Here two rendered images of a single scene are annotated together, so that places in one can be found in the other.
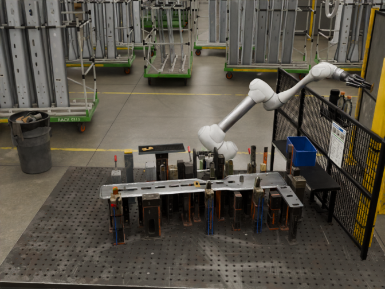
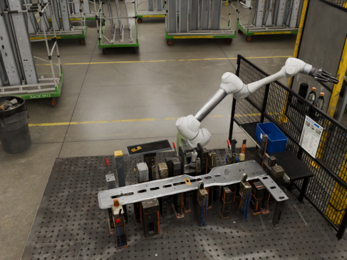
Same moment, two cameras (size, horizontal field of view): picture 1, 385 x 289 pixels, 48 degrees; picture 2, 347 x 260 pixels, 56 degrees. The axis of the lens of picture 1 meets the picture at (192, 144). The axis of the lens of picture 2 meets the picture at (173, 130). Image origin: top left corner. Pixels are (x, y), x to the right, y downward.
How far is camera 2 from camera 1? 0.95 m
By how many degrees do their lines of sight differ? 11
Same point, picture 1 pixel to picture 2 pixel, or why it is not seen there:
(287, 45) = (216, 14)
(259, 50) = (193, 19)
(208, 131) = (186, 123)
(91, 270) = not seen: outside the picture
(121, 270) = not seen: outside the picture
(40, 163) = (21, 144)
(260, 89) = (233, 82)
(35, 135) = (14, 120)
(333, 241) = (309, 221)
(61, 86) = (28, 65)
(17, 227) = (11, 212)
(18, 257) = not seen: outside the picture
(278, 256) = (268, 243)
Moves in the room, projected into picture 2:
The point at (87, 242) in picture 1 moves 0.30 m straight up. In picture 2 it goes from (92, 248) to (86, 220)
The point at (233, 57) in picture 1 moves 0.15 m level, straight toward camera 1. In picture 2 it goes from (172, 26) to (173, 28)
